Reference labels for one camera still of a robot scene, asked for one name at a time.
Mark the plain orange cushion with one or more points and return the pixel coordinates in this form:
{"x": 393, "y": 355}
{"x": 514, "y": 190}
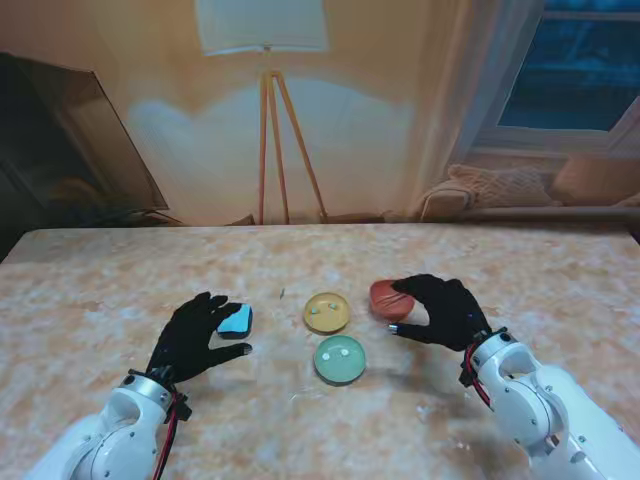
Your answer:
{"x": 595, "y": 177}

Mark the white tripod floor lamp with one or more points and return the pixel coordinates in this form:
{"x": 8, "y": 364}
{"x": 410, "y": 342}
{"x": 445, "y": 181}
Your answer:
{"x": 262, "y": 25}

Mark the red-orange bowl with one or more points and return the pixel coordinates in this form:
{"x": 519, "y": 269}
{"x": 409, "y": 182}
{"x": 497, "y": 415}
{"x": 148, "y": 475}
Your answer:
{"x": 385, "y": 305}

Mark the cream knit cushion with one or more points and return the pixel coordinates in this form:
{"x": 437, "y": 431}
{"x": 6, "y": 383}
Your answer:
{"x": 500, "y": 185}

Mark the white framed window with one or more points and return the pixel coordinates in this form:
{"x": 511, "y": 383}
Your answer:
{"x": 575, "y": 75}

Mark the beige sofa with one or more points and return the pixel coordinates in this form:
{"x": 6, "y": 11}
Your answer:
{"x": 445, "y": 200}

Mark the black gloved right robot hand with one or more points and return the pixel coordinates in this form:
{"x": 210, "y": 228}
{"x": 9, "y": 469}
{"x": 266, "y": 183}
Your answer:
{"x": 450, "y": 315}

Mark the dark pill box blue lid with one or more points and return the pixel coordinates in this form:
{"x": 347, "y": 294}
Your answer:
{"x": 237, "y": 322}

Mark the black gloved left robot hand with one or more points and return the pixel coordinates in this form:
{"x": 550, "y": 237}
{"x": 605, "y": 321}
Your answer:
{"x": 185, "y": 340}

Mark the sheer cream curtain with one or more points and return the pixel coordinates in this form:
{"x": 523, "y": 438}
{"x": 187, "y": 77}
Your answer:
{"x": 450, "y": 100}

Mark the green round dish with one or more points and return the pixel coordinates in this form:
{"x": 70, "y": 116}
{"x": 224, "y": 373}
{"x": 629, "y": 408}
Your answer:
{"x": 340, "y": 367}

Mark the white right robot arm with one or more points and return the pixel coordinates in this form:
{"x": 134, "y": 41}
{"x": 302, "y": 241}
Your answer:
{"x": 540, "y": 400}

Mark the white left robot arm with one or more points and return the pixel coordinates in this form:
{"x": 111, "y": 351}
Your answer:
{"x": 120, "y": 435}

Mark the yellow round dish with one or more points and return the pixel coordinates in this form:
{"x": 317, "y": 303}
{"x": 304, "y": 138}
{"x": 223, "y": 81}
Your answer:
{"x": 327, "y": 320}

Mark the dark flat television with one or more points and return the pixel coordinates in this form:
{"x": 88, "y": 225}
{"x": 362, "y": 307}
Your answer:
{"x": 50, "y": 150}

